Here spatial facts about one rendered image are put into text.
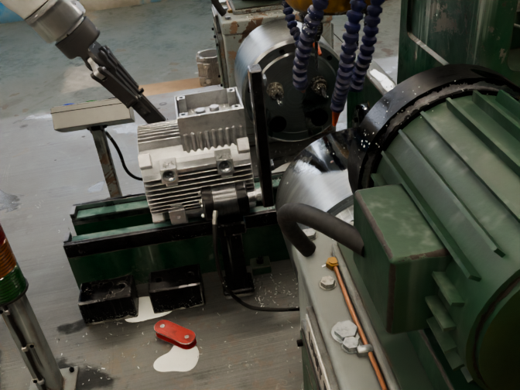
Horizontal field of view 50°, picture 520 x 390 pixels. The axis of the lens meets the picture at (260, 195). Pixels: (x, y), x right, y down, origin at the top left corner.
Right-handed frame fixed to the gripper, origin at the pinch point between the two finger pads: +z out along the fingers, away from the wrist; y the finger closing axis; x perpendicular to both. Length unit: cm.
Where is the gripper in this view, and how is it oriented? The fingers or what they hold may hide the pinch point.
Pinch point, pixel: (148, 111)
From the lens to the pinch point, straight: 110.2
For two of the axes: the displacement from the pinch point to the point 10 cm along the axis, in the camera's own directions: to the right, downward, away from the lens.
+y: -1.5, -5.4, 8.3
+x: -8.1, 5.5, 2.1
